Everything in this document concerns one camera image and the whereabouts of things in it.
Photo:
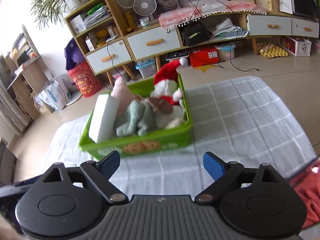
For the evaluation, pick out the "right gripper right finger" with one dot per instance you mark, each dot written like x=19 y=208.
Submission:
x=224 y=176

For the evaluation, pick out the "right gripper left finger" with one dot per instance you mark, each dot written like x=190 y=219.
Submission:
x=98 y=175

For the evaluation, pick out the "large white foam sponge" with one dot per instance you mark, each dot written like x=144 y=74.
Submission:
x=103 y=118

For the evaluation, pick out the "green plastic storage box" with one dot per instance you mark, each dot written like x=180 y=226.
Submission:
x=157 y=140

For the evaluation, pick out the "mint green plush towel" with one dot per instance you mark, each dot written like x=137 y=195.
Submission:
x=137 y=119

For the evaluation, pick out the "pink plush hat doll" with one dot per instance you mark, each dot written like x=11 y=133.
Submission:
x=122 y=92

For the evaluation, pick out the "santa claus plush doll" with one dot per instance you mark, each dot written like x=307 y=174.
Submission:
x=166 y=82

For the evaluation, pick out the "grey checked tablecloth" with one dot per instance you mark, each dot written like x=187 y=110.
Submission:
x=239 y=119

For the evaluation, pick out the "red cartoon storage bin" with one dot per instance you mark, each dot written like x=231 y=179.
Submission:
x=85 y=80

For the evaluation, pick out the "white paper shopping bag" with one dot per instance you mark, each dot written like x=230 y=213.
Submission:
x=56 y=94

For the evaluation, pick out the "wooden desk at left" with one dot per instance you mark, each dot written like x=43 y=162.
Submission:
x=26 y=65

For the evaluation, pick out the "clear box blue lid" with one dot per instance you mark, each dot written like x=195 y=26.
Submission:
x=147 y=67

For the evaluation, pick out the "purple plush toy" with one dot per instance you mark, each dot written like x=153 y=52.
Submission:
x=73 y=55

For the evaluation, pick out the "red cardboard box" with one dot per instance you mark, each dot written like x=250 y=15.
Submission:
x=203 y=55

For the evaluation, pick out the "yellow egg tray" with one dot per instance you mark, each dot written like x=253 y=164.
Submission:
x=271 y=50

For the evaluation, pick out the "black bag on shelf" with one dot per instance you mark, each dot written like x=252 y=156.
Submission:
x=194 y=33

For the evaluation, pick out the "wooden shelf cabinet with drawers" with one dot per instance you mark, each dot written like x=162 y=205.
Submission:
x=126 y=47

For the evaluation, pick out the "low tv cabinet white drawers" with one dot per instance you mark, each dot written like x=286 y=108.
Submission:
x=266 y=24

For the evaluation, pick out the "pink checked cloth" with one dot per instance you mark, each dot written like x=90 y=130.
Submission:
x=181 y=16

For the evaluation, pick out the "white desk fan front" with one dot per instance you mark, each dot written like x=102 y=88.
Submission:
x=144 y=7

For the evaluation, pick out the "potted green plant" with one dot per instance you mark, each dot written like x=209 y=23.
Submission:
x=51 y=11

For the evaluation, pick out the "black microwave oven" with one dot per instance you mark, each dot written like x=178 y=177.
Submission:
x=305 y=8

